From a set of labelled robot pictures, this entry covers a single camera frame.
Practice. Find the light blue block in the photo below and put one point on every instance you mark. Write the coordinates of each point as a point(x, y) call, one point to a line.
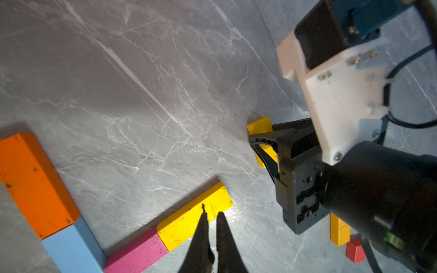
point(74, 249)

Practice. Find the small red cube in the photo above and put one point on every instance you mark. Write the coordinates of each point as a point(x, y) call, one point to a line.
point(355, 251)

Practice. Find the long yellow block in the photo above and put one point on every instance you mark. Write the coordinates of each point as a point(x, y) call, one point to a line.
point(181, 225)

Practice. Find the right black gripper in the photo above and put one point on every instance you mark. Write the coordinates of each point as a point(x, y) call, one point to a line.
point(388, 196)

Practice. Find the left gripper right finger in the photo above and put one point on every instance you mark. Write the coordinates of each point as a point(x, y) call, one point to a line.
point(229, 259)

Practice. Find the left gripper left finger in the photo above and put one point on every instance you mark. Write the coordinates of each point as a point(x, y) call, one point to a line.
point(199, 258)

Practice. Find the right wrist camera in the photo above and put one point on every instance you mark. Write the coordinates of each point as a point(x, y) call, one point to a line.
point(333, 53)

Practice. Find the magenta block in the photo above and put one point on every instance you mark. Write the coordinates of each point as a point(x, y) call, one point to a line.
point(138, 255)

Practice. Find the orange long block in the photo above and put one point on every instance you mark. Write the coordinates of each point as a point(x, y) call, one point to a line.
point(35, 186)

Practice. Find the orange-yellow block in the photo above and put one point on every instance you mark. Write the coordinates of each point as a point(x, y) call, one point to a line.
point(340, 232)

